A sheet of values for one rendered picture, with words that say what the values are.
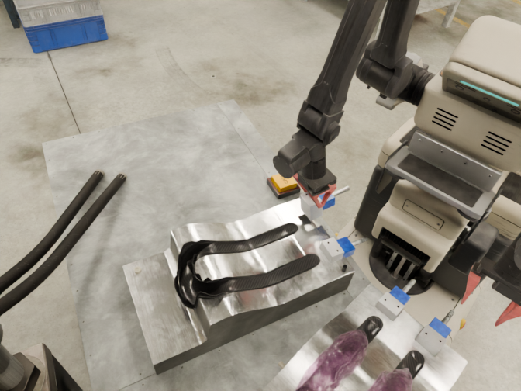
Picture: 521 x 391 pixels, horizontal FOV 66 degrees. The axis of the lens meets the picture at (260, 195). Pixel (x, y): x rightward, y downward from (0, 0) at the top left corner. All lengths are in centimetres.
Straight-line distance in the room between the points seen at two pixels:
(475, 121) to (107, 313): 96
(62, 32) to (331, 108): 320
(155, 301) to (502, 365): 161
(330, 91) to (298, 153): 14
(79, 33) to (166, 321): 316
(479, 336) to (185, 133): 158
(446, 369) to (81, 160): 117
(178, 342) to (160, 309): 9
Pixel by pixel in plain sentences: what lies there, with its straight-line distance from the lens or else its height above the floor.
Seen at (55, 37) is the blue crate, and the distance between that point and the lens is 382.
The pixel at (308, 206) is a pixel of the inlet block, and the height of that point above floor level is 97.
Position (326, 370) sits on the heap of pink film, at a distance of 86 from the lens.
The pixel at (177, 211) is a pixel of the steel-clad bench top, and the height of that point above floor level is 80.
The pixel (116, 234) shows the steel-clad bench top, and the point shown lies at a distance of 118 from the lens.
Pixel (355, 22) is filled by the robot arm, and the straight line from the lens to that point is 74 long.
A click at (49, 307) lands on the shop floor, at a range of 208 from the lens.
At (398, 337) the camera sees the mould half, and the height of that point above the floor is 86.
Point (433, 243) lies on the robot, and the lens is 126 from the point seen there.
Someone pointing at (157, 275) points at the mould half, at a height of 86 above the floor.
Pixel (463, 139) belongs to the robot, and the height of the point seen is 113.
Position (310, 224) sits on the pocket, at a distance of 110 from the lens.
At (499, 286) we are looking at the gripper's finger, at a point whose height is 108.
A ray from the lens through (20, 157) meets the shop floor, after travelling 282.
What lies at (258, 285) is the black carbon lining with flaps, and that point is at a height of 89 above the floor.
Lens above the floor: 171
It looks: 47 degrees down
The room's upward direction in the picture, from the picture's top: 5 degrees clockwise
